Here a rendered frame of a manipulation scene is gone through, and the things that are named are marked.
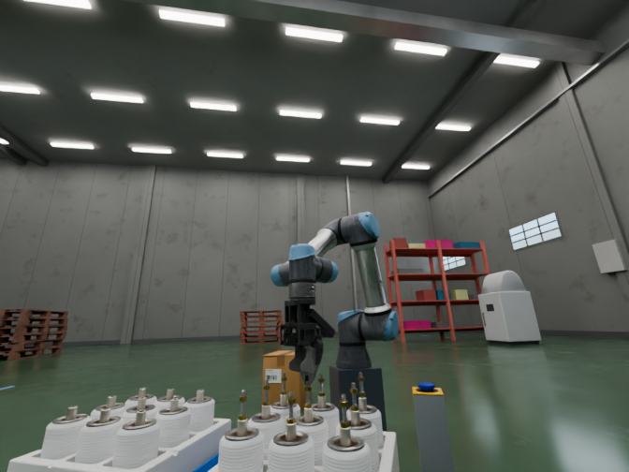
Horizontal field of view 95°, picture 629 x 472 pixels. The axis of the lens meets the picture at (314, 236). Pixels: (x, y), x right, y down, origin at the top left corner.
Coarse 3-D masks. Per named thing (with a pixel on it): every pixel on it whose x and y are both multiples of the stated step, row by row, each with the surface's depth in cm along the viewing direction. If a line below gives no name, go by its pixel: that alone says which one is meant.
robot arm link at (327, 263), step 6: (324, 258) 89; (324, 264) 85; (330, 264) 89; (324, 270) 85; (330, 270) 88; (336, 270) 91; (318, 276) 84; (324, 276) 86; (330, 276) 89; (336, 276) 92; (318, 282) 90; (324, 282) 90; (330, 282) 92
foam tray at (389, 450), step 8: (384, 432) 82; (392, 432) 82; (384, 440) 80; (392, 440) 76; (384, 448) 72; (392, 448) 72; (384, 456) 68; (392, 456) 68; (264, 464) 66; (384, 464) 64; (392, 464) 65
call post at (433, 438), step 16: (416, 400) 70; (432, 400) 69; (416, 416) 69; (432, 416) 68; (432, 432) 67; (448, 432) 66; (432, 448) 66; (448, 448) 65; (432, 464) 65; (448, 464) 65
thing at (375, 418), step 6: (348, 414) 78; (360, 414) 76; (366, 414) 76; (372, 414) 76; (378, 414) 77; (372, 420) 75; (378, 420) 76; (378, 426) 75; (378, 432) 75; (378, 438) 74; (378, 444) 74
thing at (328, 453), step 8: (328, 448) 56; (368, 448) 57; (328, 456) 55; (336, 456) 54; (344, 456) 53; (352, 456) 53; (360, 456) 54; (368, 456) 55; (328, 464) 54; (336, 464) 53; (344, 464) 53; (352, 464) 53; (360, 464) 53; (368, 464) 55
